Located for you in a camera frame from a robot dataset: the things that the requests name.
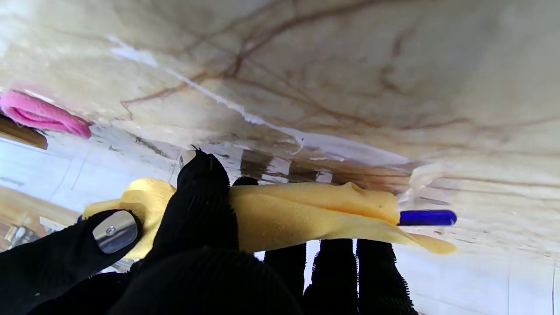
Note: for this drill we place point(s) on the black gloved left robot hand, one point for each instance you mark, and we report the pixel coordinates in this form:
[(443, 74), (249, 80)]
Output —
[(197, 262)]

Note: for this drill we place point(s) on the yellow microfibre cloth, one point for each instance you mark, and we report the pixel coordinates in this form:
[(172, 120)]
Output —
[(306, 214)]

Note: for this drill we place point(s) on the blue glass rod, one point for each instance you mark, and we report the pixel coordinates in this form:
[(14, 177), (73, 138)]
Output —
[(428, 218)]

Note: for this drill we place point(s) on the brown wooden tray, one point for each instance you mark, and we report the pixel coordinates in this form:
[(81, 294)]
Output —
[(22, 135)]

